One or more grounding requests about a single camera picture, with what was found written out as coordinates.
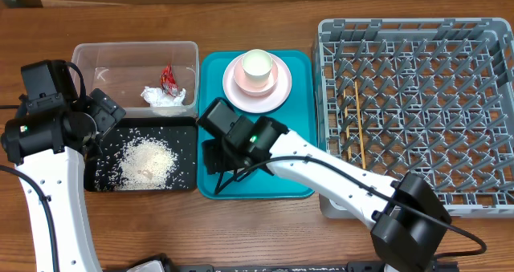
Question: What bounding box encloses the white napkin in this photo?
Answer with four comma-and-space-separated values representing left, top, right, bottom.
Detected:
141, 87, 186, 108

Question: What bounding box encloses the pile of rice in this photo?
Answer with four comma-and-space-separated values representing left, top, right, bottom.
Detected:
94, 126, 196, 192

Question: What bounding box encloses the red snack wrapper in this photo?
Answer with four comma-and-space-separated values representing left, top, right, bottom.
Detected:
160, 64, 179, 96

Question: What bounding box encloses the white round plate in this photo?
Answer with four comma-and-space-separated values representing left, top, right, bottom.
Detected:
222, 54, 292, 114

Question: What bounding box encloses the pink shallow bowl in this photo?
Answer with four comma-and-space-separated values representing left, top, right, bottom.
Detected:
234, 59, 278, 96

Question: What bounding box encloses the white cup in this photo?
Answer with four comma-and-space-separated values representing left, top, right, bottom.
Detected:
242, 49, 273, 87

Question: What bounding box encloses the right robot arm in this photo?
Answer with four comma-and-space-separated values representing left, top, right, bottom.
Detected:
198, 116, 451, 271

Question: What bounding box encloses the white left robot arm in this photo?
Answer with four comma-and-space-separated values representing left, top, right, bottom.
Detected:
1, 89, 125, 271

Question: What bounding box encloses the grey dishwasher rack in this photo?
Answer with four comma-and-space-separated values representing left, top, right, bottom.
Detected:
312, 18, 513, 218

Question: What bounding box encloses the clear plastic storage bin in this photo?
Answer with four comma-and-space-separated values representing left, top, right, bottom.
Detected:
71, 41, 200, 118

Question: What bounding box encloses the black rectangular tray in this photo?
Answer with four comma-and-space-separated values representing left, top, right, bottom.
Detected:
83, 116, 199, 193

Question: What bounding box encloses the teal serving tray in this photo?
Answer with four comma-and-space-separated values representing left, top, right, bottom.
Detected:
197, 50, 317, 200

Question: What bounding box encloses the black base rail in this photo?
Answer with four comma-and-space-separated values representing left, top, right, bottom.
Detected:
104, 254, 459, 272

